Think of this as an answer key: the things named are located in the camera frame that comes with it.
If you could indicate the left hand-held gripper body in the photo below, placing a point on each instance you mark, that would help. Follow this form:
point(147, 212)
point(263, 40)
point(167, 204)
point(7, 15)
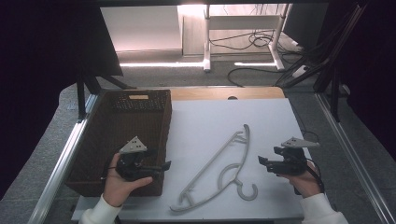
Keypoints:
point(134, 169)

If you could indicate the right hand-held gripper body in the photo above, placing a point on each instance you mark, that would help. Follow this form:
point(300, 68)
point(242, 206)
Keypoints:
point(291, 165)

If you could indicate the person's left hand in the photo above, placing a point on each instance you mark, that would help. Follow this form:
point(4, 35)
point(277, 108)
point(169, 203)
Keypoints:
point(116, 188)

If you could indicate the person's right hand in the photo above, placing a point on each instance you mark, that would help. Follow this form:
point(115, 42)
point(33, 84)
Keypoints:
point(306, 185)

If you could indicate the brown wicker basket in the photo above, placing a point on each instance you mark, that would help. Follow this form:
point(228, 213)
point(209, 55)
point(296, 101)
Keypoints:
point(124, 124)

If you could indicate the grey plastic clothes hanger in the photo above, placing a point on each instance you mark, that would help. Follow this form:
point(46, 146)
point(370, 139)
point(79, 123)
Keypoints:
point(218, 155)

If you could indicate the white table mat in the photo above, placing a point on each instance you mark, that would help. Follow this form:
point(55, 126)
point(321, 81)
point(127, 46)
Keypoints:
point(199, 124)

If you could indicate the black metal stand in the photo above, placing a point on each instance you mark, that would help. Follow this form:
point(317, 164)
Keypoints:
point(81, 99)
point(334, 93)

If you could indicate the white power strip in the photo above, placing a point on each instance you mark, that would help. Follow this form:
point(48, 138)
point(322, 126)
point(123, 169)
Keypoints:
point(300, 71)

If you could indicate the dark curtain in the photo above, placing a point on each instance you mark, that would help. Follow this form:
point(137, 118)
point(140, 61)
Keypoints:
point(373, 77)
point(40, 77)

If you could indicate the aluminium rail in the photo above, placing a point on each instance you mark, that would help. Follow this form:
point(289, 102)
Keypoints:
point(351, 155)
point(65, 158)

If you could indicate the white desk frame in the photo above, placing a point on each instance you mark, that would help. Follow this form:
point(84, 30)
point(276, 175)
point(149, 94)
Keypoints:
point(243, 21)

